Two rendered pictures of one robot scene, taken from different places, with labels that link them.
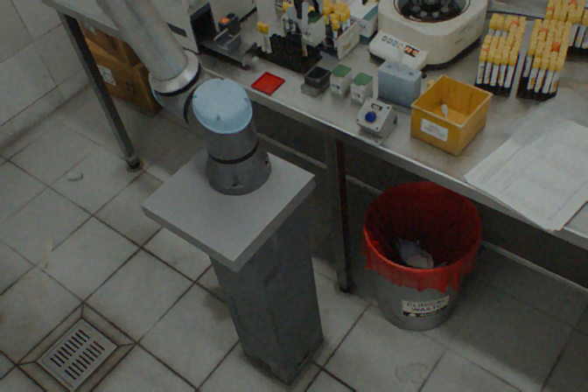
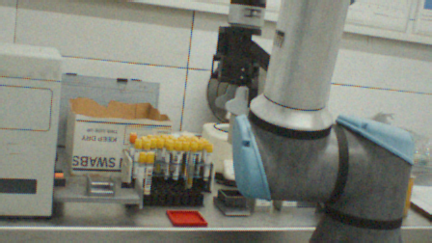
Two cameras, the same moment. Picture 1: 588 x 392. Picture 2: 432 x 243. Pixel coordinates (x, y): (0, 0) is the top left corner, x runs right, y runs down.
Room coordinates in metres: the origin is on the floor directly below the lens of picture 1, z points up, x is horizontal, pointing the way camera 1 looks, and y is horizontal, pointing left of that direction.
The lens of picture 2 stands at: (0.89, 0.90, 1.23)
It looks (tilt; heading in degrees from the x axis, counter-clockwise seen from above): 9 degrees down; 296
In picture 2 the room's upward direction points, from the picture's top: 7 degrees clockwise
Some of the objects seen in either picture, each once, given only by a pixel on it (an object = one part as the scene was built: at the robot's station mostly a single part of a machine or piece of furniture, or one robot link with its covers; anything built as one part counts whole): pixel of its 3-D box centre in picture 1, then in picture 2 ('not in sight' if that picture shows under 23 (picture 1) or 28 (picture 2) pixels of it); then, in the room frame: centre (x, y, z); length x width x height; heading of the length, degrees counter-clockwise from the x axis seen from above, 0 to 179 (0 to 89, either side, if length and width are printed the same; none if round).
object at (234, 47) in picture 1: (222, 41); (88, 189); (1.51, 0.12, 0.92); 0.21 x 0.07 x 0.05; 45
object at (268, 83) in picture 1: (268, 82); (186, 218); (1.34, 0.01, 0.88); 0.07 x 0.07 x 0.01; 45
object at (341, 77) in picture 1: (341, 80); (259, 193); (1.26, -0.18, 0.91); 0.05 x 0.04 x 0.07; 135
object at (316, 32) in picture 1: (313, 29); (240, 130); (1.31, -0.12, 1.05); 0.05 x 0.04 x 0.06; 134
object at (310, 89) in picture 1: (318, 79); (230, 201); (1.31, -0.12, 0.89); 0.09 x 0.05 x 0.04; 134
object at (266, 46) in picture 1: (286, 40); (163, 175); (1.45, -0.06, 0.93); 0.17 x 0.09 x 0.11; 46
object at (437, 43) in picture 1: (425, 22); (247, 151); (1.41, -0.44, 0.94); 0.30 x 0.24 x 0.12; 126
